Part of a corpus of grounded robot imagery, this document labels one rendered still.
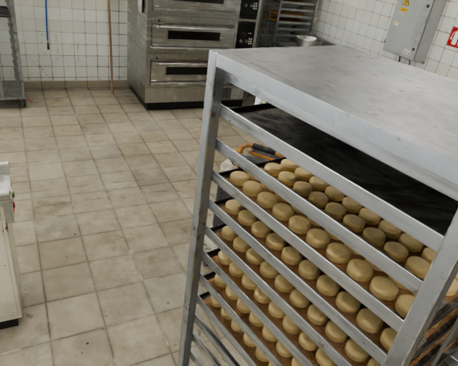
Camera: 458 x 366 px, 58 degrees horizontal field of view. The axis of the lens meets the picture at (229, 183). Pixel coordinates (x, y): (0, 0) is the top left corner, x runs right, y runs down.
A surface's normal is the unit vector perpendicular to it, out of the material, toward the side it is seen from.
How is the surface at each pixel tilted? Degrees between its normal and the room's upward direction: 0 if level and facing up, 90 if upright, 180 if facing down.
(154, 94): 90
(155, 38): 90
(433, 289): 90
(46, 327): 0
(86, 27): 90
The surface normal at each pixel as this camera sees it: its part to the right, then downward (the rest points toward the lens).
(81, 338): 0.13, -0.86
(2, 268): 0.41, 0.50
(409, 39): -0.90, 0.11
